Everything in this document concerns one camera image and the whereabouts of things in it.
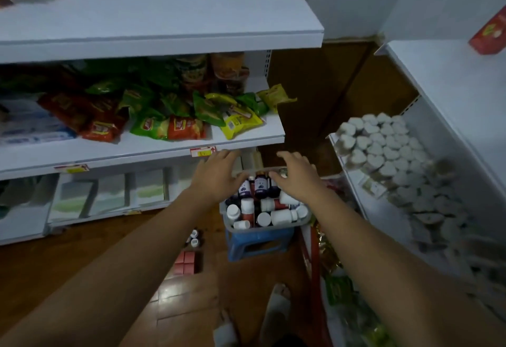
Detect person's right hand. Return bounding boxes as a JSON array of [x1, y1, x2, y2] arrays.
[[268, 151, 329, 205]]

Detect person's left hand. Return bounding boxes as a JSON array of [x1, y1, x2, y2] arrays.
[[189, 149, 248, 206]]

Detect clear plastic bin of bottles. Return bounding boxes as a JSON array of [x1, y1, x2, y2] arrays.
[[219, 167, 313, 237]]

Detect person's left forearm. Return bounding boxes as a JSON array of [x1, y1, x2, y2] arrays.
[[0, 190, 222, 347]]

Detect person's right forearm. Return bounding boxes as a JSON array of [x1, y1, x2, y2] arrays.
[[312, 190, 506, 347]]

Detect pack of small bottles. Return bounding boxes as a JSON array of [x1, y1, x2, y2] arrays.
[[186, 228, 203, 249]]

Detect red carton box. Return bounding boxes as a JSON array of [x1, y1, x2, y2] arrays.
[[468, 4, 506, 56]]

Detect pile of snack bags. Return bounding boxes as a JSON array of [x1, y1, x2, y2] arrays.
[[37, 56, 298, 144]]

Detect blue plastic stool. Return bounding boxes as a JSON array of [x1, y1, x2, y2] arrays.
[[226, 226, 296, 263]]

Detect stack of white heart-lid jars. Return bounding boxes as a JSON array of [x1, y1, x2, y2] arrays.
[[334, 112, 435, 201]]

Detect small red boxes pack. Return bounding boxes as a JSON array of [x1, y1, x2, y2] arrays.
[[173, 250, 199, 276]]

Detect dark instant noodle cup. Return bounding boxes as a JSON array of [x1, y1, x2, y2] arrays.
[[221, 78, 246, 97]]

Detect row of pale flat packs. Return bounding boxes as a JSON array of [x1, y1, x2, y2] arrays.
[[49, 149, 264, 223]]

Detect green instant noodle cup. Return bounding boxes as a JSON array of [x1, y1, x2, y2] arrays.
[[176, 54, 208, 90]]

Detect pile of mixed packets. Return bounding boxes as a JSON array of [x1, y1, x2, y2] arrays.
[[312, 176, 396, 347]]

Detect orange instant noodle cup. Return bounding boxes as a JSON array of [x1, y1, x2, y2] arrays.
[[209, 52, 250, 82]]

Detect white right slipper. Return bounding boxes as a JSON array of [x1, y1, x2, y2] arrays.
[[259, 289, 293, 345]]

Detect white slipper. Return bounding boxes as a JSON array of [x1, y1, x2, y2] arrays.
[[259, 289, 293, 345], [212, 319, 240, 347]]

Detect white left slipper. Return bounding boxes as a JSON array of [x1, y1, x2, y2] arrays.
[[212, 319, 240, 347]]

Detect blue tissue packs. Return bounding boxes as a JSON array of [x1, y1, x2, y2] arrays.
[[0, 97, 78, 147]]

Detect dark green pack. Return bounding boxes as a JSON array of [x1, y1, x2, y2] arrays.
[[0, 179, 12, 219]]

